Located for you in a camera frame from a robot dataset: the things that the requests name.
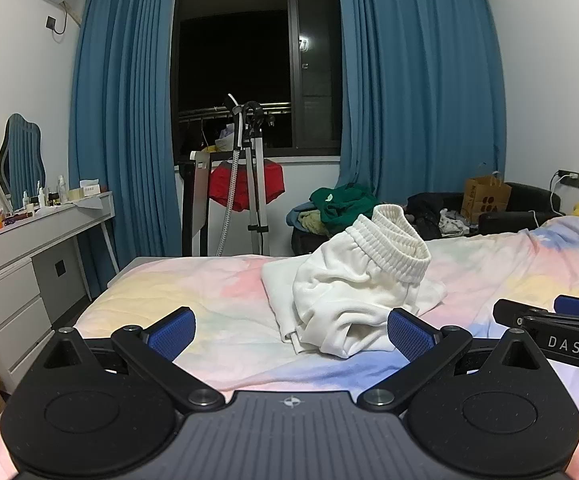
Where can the green clothing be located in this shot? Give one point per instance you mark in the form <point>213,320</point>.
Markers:
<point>344,205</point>

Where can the wavy framed mirror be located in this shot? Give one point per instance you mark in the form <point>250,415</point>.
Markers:
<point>19,160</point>

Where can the white pants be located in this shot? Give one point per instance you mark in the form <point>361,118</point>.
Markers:
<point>349,285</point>

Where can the balcony clothes rail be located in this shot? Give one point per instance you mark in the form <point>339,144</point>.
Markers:
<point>209,109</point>

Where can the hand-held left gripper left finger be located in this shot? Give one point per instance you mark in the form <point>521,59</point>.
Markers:
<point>172,332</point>

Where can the black sofa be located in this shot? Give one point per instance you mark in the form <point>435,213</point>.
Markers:
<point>519,200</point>

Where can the red cloth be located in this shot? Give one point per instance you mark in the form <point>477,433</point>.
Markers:
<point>269,185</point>

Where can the clear bottle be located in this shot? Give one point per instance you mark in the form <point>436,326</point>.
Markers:
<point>63,190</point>

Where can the black wall socket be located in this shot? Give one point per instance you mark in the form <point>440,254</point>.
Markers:
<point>569,179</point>

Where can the blue curtain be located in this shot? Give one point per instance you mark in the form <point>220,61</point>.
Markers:
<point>119,110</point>
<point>419,85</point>

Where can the white dressing table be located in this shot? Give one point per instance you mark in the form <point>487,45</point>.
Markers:
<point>14,260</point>

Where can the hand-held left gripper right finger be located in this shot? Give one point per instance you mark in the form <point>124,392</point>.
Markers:
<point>412,332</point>

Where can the dark framed window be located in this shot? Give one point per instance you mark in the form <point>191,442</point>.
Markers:
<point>239,60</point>

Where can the dark wall socket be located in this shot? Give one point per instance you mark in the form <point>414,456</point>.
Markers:
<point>50,22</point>

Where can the grey white patterned cloth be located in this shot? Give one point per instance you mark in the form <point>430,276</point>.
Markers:
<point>452,222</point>

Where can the brown paper bag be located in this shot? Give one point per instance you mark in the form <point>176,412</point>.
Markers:
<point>484,200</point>

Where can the blue cloth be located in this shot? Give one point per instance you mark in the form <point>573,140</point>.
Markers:
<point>294,215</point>

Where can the black garment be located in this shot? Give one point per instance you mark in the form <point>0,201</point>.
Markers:
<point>429,210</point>

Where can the silver garment steamer stand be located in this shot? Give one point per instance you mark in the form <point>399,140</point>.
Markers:
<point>257,185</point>

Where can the pastel tie-dye blanket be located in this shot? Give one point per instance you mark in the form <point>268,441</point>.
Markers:
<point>194,280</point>

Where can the yellow cloth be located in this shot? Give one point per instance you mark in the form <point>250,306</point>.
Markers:
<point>312,222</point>

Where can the white tissue box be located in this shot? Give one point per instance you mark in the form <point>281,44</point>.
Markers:
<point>90,188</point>

